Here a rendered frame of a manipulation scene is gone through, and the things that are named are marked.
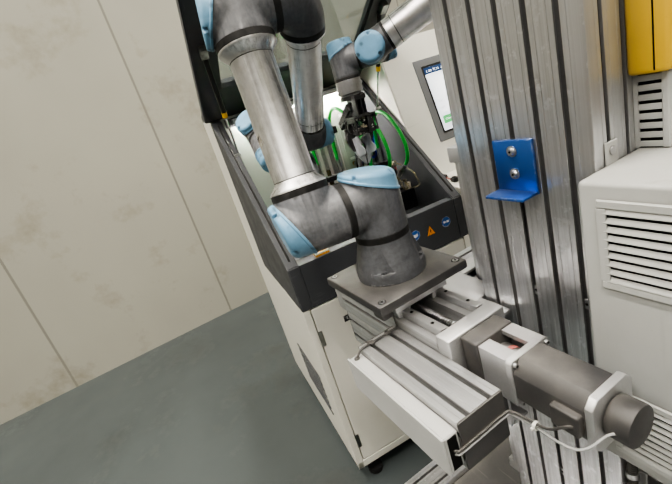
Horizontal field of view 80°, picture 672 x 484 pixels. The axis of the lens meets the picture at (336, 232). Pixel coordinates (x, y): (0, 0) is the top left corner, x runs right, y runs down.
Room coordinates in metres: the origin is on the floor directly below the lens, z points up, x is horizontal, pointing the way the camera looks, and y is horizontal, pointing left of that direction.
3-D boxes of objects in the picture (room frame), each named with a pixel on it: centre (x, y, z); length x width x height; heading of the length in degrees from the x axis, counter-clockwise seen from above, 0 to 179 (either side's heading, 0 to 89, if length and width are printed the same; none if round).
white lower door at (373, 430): (1.31, -0.14, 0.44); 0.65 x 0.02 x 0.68; 108
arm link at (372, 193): (0.80, -0.09, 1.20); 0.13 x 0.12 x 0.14; 102
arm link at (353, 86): (1.26, -0.17, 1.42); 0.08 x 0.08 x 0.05
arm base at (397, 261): (0.80, -0.09, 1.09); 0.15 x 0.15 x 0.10
